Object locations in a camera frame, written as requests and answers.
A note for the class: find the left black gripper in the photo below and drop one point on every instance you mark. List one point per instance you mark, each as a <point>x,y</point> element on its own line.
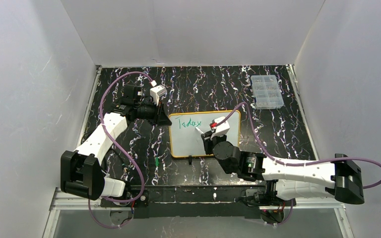
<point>159,113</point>

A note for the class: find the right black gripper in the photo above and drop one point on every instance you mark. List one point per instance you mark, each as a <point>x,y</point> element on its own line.
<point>208,141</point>

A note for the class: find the yellow framed whiteboard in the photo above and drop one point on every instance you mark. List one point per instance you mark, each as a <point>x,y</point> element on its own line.
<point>186,140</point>

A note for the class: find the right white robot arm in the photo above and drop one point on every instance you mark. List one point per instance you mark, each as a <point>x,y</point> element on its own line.
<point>340,179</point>

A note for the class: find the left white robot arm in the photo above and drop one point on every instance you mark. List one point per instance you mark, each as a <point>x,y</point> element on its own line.
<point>81,169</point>

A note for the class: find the clear plastic compartment box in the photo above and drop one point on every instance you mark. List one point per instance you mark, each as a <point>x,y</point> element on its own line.
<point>266,92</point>

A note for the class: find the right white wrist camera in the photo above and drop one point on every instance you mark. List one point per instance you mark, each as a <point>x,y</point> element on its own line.
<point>219,127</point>

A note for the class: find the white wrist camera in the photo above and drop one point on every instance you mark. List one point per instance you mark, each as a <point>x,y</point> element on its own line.
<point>219,127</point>
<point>157,92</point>

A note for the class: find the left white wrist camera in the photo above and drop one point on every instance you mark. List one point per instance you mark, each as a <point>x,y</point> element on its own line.
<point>157,92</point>

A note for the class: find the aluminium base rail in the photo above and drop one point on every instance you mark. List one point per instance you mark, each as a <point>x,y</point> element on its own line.
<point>173,195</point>

